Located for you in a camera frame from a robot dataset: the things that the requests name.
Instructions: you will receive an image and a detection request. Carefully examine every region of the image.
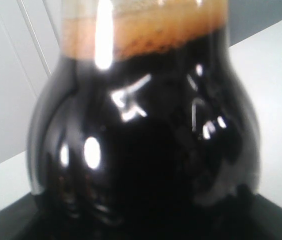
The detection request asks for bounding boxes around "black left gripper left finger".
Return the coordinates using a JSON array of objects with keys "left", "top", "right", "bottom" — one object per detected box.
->
[{"left": 0, "top": 194, "right": 41, "bottom": 240}]

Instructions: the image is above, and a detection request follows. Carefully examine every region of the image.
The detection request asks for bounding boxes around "white cabinet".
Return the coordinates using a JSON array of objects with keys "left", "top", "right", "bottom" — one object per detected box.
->
[{"left": 0, "top": 0, "right": 61, "bottom": 163}]

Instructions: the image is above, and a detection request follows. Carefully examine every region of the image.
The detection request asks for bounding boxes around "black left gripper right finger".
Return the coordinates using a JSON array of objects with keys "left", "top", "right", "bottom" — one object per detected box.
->
[{"left": 245, "top": 194, "right": 282, "bottom": 240}]

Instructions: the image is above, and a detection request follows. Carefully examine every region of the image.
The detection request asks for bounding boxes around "dark soy sauce bottle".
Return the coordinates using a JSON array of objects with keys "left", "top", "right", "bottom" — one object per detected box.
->
[{"left": 26, "top": 0, "right": 260, "bottom": 240}]

